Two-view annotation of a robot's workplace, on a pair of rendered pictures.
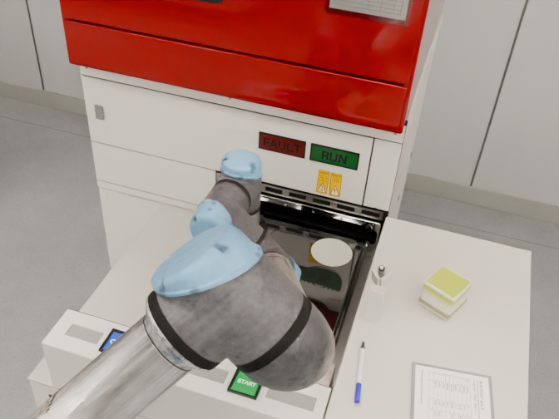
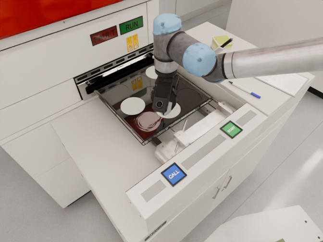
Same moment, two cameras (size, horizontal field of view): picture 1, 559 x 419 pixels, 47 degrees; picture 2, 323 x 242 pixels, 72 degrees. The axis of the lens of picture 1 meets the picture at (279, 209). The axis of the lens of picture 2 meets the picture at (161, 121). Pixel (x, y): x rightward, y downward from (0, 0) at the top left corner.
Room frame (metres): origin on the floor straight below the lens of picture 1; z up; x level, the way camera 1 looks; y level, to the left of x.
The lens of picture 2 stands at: (0.65, 0.55, 1.56)
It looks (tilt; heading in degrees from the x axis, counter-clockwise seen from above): 50 degrees down; 305
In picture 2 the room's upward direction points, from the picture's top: straight up
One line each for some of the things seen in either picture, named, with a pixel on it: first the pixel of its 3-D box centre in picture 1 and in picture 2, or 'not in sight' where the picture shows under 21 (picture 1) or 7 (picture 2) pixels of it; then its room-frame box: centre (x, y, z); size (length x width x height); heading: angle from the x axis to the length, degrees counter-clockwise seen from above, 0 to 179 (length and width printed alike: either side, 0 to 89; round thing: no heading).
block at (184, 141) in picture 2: not in sight; (184, 141); (0.85, 0.13, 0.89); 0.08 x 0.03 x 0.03; 165
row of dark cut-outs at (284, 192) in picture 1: (297, 195); (119, 60); (1.30, -0.04, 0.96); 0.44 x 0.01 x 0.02; 75
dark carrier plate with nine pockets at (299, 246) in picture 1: (275, 270); (152, 94); (1.08, 0.00, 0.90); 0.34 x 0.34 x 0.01; 75
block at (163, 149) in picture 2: not in sight; (167, 153); (0.87, 0.20, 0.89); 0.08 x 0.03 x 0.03; 165
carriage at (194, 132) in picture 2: not in sight; (198, 135); (0.82, 0.05, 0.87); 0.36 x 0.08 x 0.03; 75
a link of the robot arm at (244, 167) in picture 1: (240, 183); (167, 38); (0.96, 0.08, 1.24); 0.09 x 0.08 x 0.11; 163
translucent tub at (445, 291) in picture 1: (444, 293); (221, 46); (0.95, -0.35, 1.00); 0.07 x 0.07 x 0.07; 49
